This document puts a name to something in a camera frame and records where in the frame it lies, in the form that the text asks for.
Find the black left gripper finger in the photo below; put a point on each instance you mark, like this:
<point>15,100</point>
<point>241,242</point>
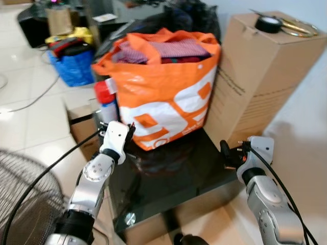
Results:
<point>131,129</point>

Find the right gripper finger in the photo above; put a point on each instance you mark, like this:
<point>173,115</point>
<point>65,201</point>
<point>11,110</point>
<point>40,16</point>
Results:
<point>226,153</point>

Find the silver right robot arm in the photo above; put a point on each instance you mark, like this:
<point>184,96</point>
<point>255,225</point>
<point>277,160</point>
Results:
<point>273,209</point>

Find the red capped spray can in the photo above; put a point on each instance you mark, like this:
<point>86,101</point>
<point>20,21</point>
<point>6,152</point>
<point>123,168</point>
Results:
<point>106,94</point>

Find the orange white shopping bag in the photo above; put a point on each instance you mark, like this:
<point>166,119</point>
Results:
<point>153,92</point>

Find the small open cardboard box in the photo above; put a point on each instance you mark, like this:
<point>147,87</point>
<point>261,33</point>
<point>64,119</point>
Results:
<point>82,127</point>

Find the tall brown cardboard box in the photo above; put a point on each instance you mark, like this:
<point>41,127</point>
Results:
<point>260,81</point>

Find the blue bag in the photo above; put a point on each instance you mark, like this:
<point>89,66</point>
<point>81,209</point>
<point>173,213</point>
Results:
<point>74,69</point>

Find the red plaid cloth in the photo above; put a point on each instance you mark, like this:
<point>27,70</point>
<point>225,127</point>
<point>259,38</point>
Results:
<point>173,49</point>

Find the black robot foot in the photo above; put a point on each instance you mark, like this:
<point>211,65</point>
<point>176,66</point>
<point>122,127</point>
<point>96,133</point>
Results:
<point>191,240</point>

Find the dark red folded cloth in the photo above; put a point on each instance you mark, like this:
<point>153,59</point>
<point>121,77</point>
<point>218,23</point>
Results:
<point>71,47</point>

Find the dark desk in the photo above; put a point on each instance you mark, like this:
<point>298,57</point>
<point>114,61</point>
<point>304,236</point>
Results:
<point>127,23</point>

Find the yellow cloth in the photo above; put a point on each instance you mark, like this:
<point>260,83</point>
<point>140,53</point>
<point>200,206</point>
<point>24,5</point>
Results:
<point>79,34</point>

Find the white paper card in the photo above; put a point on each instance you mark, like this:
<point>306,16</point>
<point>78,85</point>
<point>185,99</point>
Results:
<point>105,17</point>

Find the black plastic bag pile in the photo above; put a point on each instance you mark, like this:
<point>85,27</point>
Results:
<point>191,18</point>

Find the brown paper bag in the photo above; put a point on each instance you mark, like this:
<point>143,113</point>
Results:
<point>60,20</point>

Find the black tape roll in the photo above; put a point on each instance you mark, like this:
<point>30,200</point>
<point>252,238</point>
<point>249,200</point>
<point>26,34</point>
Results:
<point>268,24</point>

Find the black case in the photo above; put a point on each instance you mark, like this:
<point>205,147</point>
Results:
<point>33,25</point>

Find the gold scissors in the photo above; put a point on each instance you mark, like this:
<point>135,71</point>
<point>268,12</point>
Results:
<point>299,26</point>

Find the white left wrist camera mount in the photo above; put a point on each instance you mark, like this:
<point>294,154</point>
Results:
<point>115,138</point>

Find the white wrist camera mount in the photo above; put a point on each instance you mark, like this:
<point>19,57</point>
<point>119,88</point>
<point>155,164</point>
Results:
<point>115,138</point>
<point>260,150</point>

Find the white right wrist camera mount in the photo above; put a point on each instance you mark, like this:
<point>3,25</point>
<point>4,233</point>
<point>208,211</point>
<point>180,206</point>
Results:
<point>260,150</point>

